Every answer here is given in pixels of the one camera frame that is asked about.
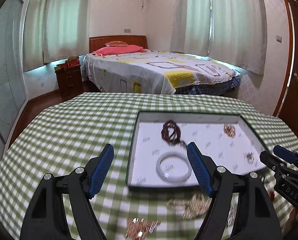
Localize right white curtain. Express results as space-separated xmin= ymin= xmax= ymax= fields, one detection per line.
xmin=170 ymin=0 xmax=267 ymax=75

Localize red boxes on nightstand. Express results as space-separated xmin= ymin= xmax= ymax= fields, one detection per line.
xmin=54 ymin=56 xmax=81 ymax=71

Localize green jewelry tray box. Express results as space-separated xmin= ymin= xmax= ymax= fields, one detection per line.
xmin=126 ymin=111 xmax=268 ymax=192

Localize pearl necklace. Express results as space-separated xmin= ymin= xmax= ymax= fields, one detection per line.
xmin=166 ymin=194 xmax=212 ymax=221

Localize pink pillow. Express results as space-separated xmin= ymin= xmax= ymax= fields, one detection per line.
xmin=92 ymin=44 xmax=146 ymax=56

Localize wooden headboard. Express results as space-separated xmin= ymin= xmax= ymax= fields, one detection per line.
xmin=89 ymin=35 xmax=149 ymax=54

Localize bed with patterned sheet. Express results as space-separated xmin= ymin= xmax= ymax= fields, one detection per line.
xmin=84 ymin=49 xmax=240 ymax=95

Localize left white curtain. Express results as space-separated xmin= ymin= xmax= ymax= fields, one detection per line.
xmin=23 ymin=0 xmax=90 ymax=72

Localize rose gold flower brooch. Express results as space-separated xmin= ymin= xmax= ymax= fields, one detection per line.
xmin=223 ymin=124 xmax=236 ymax=139

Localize white curtain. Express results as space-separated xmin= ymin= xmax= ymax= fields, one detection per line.
xmin=23 ymin=0 xmax=90 ymax=72
xmin=170 ymin=0 xmax=267 ymax=75

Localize dark red bead bracelet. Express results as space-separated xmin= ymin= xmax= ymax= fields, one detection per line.
xmin=160 ymin=119 xmax=189 ymax=149

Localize brown wooden door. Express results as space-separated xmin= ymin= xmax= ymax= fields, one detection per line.
xmin=273 ymin=0 xmax=298 ymax=137

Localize silver flower brooch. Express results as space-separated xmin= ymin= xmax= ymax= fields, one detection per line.
xmin=245 ymin=151 xmax=254 ymax=165

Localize glass wardrobe sliding door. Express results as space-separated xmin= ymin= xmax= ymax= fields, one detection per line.
xmin=0 ymin=0 xmax=27 ymax=160

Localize silver rhinestone hair clip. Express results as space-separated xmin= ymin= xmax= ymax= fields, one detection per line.
xmin=227 ymin=200 xmax=238 ymax=227

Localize orange patterned pillow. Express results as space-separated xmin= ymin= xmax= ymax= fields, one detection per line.
xmin=105 ymin=41 xmax=128 ymax=47

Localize white jade bangle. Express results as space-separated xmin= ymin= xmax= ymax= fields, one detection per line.
xmin=156 ymin=152 xmax=192 ymax=184

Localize wall light switch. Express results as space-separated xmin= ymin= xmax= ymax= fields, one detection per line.
xmin=276 ymin=36 xmax=282 ymax=43

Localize dark wooden nightstand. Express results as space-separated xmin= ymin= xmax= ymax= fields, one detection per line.
xmin=54 ymin=64 xmax=84 ymax=100

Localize green checkered tablecloth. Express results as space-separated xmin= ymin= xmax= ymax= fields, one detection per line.
xmin=0 ymin=93 xmax=298 ymax=239

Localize gold chain bracelet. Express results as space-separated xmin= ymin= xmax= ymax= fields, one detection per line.
xmin=124 ymin=217 xmax=161 ymax=240

